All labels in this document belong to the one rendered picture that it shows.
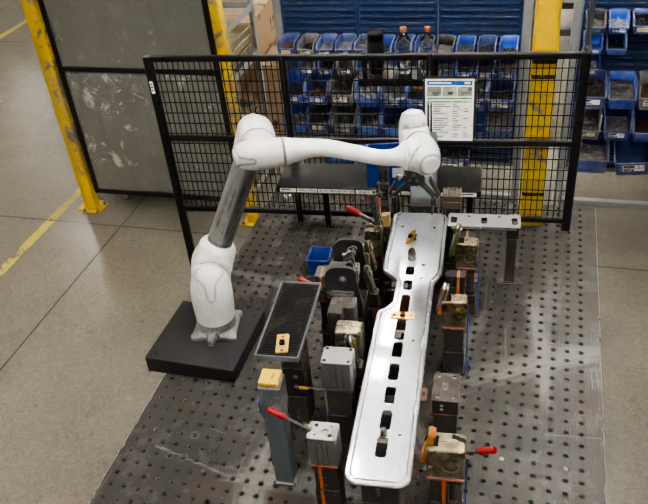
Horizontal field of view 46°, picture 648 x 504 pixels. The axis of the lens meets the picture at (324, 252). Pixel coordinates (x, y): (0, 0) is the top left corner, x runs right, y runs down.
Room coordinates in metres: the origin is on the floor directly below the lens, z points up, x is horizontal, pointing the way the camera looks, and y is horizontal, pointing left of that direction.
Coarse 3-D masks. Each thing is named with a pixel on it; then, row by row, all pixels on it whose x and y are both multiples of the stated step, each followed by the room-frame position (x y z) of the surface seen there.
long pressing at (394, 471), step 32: (416, 224) 2.56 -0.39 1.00; (416, 256) 2.35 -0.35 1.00; (416, 288) 2.15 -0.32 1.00; (384, 320) 1.99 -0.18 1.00; (416, 320) 1.98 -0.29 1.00; (384, 352) 1.83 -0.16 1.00; (416, 352) 1.82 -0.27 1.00; (384, 384) 1.69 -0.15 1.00; (416, 384) 1.68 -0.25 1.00; (416, 416) 1.55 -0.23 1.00; (352, 448) 1.45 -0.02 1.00; (352, 480) 1.34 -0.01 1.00; (384, 480) 1.33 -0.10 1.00
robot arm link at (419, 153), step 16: (288, 144) 2.39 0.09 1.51; (304, 144) 2.40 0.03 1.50; (320, 144) 2.40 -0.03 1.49; (336, 144) 2.39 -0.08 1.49; (352, 144) 2.37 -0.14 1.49; (400, 144) 2.32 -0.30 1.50; (416, 144) 2.29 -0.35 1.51; (432, 144) 2.29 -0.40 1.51; (288, 160) 2.37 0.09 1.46; (352, 160) 2.35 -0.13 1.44; (368, 160) 2.31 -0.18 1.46; (384, 160) 2.28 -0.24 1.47; (400, 160) 2.28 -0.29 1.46; (416, 160) 2.24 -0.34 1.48; (432, 160) 2.23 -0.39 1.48
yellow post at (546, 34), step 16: (544, 0) 2.91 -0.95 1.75; (560, 0) 2.90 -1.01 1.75; (544, 16) 2.91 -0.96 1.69; (560, 16) 2.91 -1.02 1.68; (544, 32) 2.91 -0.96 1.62; (544, 48) 2.90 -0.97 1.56; (544, 64) 2.90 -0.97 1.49; (528, 96) 2.99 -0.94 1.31; (544, 96) 2.90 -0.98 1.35; (528, 112) 2.92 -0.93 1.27; (544, 112) 2.90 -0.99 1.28; (528, 128) 2.92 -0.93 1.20; (544, 128) 2.90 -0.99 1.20; (544, 160) 2.89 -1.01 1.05; (528, 176) 2.91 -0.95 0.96; (544, 176) 2.89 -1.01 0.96; (528, 192) 2.91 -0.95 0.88; (544, 192) 2.90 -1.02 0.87; (528, 208) 2.91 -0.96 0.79; (528, 224) 2.90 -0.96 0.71
